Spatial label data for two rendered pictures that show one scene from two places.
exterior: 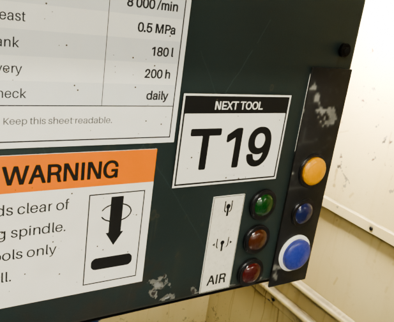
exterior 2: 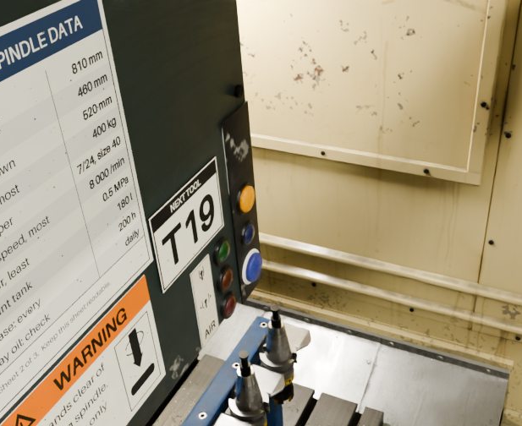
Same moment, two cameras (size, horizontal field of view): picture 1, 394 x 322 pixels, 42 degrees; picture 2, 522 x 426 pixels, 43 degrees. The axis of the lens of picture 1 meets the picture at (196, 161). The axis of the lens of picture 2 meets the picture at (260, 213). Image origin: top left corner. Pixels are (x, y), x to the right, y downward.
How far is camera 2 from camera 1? 0.23 m
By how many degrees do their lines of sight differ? 29
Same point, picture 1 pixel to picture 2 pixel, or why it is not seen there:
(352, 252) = not seen: hidden behind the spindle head
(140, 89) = (119, 243)
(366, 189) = not seen: hidden behind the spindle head
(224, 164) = (189, 245)
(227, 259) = (211, 309)
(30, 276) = not seen: outside the picture
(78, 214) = (112, 366)
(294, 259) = (255, 273)
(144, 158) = (139, 288)
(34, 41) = (40, 272)
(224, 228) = (203, 290)
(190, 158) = (167, 262)
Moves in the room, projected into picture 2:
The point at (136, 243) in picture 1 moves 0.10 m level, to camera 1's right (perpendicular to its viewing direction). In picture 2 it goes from (153, 352) to (263, 303)
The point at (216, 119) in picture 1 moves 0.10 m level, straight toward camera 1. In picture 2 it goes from (174, 219) to (233, 291)
